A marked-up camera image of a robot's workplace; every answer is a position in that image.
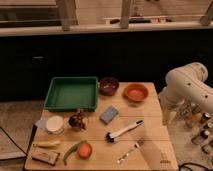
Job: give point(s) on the orange carrot slice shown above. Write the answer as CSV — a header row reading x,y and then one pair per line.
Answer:
x,y
84,150

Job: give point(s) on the dark red bowl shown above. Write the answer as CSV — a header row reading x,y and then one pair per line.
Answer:
x,y
108,86

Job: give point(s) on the brown wooden block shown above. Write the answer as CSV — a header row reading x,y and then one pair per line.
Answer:
x,y
45,155

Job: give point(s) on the green pepper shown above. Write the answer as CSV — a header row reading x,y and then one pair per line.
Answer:
x,y
69,151

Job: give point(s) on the blue sponge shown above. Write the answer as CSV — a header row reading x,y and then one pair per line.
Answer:
x,y
107,116

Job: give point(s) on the silver fork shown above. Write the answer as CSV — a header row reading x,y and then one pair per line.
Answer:
x,y
137,145

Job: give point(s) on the yellow banana piece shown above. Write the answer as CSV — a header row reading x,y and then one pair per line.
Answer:
x,y
47,144

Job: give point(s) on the green plastic tray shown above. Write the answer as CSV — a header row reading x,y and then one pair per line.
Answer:
x,y
72,93

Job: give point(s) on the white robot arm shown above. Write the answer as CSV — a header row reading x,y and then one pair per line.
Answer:
x,y
186,83

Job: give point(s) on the brown toy figure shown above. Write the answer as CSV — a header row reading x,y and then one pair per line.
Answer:
x,y
76,121

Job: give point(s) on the white round container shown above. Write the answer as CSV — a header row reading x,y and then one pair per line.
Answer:
x,y
55,124

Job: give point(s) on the orange bowl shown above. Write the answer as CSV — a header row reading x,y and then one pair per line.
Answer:
x,y
135,92

